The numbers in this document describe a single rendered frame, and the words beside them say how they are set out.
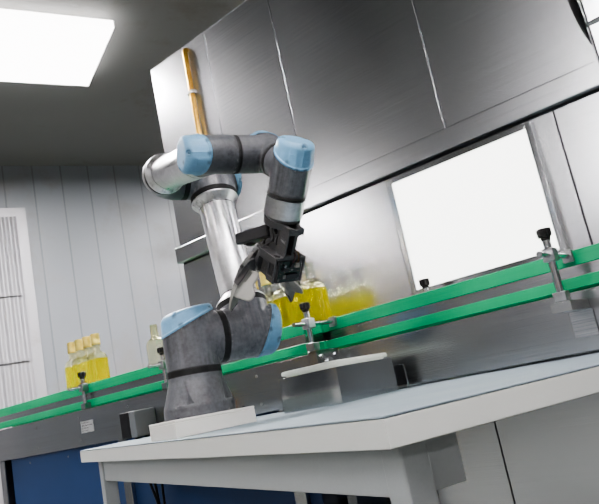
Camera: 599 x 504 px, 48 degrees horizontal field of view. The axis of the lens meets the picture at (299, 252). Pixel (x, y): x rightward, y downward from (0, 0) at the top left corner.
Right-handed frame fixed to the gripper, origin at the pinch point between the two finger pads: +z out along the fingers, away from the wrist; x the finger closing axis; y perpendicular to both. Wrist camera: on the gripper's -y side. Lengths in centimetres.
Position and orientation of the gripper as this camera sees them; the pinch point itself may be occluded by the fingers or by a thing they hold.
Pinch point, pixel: (259, 305)
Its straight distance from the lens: 138.6
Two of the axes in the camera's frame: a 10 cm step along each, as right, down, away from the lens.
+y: 5.8, 3.9, -7.2
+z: -1.8, 9.2, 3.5
